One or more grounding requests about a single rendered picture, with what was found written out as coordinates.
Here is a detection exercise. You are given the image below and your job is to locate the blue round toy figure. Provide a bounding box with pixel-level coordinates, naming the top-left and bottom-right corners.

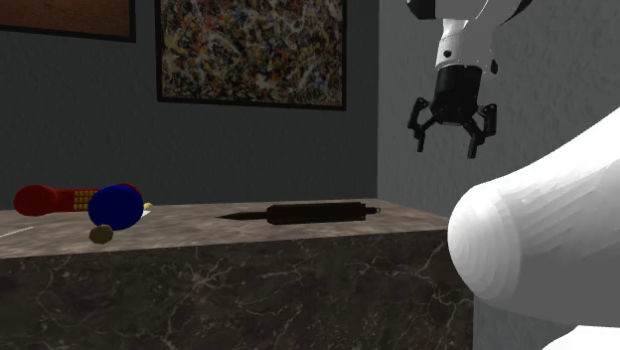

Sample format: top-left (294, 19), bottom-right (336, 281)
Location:
top-left (87, 184), bottom-right (155, 246)

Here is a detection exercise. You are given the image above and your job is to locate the abstract splatter wall picture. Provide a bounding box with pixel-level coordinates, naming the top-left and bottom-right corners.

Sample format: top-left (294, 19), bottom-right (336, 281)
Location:
top-left (154, 0), bottom-right (348, 112)

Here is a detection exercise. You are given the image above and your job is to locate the black pointed pen tool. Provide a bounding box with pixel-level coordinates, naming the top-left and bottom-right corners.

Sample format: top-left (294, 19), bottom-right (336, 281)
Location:
top-left (215, 201), bottom-right (382, 226)

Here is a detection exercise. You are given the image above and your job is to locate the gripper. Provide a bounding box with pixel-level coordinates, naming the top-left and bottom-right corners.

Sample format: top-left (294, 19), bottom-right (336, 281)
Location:
top-left (406, 65), bottom-right (499, 161)

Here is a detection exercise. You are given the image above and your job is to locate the red toy telephone handset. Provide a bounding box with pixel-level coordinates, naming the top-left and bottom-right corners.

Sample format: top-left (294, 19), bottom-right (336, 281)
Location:
top-left (12, 183), bottom-right (144, 218)

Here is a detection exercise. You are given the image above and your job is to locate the brown framed wall picture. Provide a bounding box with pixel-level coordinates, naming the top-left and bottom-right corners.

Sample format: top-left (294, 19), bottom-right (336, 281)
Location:
top-left (0, 0), bottom-right (137, 44)

